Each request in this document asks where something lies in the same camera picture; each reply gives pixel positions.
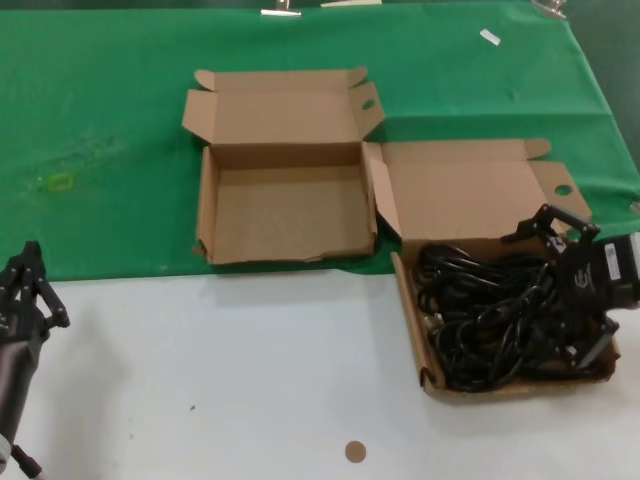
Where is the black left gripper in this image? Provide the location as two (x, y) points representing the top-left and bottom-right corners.
(0, 240), (71, 349)

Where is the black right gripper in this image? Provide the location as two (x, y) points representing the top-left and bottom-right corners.
(500, 204), (621, 370)

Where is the empty open cardboard box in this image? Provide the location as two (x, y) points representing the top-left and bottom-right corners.
(180, 66), (385, 265)

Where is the green table cloth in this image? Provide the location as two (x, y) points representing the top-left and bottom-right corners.
(0, 3), (640, 282)

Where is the metal cloth clip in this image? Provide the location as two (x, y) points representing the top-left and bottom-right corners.
(259, 0), (304, 18)
(530, 0), (569, 20)

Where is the tangled black cable pile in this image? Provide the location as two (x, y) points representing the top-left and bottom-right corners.
(412, 243), (609, 392)

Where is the open cardboard box with cables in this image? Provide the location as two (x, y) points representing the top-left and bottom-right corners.
(363, 138), (621, 407)

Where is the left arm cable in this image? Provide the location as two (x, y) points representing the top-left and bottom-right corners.
(9, 442), (47, 480)

